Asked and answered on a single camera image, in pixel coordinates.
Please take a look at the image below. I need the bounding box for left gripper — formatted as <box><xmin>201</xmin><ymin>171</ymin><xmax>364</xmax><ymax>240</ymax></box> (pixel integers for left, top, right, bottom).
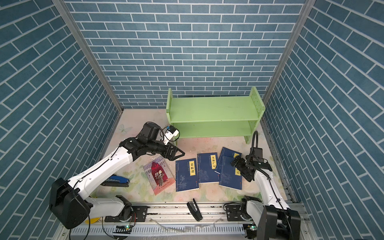
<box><xmin>146</xmin><ymin>139</ymin><xmax>186</xmax><ymax>161</ymax></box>

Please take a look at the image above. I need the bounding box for blue book yellow label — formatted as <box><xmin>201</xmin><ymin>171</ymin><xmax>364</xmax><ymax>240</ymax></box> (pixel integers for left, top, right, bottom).
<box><xmin>197</xmin><ymin>153</ymin><xmax>220</xmax><ymax>184</ymax></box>
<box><xmin>175</xmin><ymin>159</ymin><xmax>199</xmax><ymax>192</ymax></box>

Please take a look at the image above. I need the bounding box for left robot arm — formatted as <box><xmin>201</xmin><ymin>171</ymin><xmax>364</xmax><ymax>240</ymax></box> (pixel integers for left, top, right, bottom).
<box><xmin>49</xmin><ymin>122</ymin><xmax>185</xmax><ymax>230</ymax></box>

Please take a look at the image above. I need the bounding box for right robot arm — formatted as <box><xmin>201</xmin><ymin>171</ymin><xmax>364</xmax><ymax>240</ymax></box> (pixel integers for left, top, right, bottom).
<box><xmin>220</xmin><ymin>132</ymin><xmax>301</xmax><ymax>240</ymax></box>

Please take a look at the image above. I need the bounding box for red illustrated book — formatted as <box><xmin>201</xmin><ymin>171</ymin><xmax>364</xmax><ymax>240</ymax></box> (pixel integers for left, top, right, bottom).
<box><xmin>143</xmin><ymin>157</ymin><xmax>176</xmax><ymax>196</ymax></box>

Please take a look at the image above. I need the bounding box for green two-tier shelf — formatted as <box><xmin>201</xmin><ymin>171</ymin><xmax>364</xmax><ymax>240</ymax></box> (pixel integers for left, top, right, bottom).
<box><xmin>166</xmin><ymin>87</ymin><xmax>266</xmax><ymax>144</ymax></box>

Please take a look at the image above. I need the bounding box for blue black stapler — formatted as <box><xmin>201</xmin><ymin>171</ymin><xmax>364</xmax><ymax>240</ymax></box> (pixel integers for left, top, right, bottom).
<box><xmin>101</xmin><ymin>175</ymin><xmax>130</xmax><ymax>188</ymax></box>

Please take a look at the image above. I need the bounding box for yellow pen holder cup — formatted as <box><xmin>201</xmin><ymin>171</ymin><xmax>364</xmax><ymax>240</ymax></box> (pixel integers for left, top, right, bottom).
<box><xmin>85</xmin><ymin>218</ymin><xmax>101</xmax><ymax>225</ymax></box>

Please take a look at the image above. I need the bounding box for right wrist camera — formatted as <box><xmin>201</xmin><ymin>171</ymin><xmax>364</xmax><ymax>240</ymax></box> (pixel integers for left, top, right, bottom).
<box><xmin>253</xmin><ymin>157</ymin><xmax>272</xmax><ymax>172</ymax></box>

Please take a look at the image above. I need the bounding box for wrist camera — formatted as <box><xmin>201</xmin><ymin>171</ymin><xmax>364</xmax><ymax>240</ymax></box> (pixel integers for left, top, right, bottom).
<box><xmin>163</xmin><ymin>126</ymin><xmax>180</xmax><ymax>145</ymax></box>
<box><xmin>253</xmin><ymin>157</ymin><xmax>272</xmax><ymax>172</ymax></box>

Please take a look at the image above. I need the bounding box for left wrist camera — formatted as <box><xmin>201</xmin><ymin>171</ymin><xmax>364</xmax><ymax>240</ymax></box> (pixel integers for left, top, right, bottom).
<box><xmin>163</xmin><ymin>126</ymin><xmax>180</xmax><ymax>145</ymax></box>

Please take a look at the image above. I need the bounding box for black clip on rail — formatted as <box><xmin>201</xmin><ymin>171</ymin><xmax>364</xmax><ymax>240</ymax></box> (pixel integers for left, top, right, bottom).
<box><xmin>187</xmin><ymin>199</ymin><xmax>203</xmax><ymax>222</ymax></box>

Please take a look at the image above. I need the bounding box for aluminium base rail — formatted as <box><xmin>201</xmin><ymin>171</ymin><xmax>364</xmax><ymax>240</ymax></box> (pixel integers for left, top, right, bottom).
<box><xmin>61</xmin><ymin>201</ymin><xmax>310</xmax><ymax>238</ymax></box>

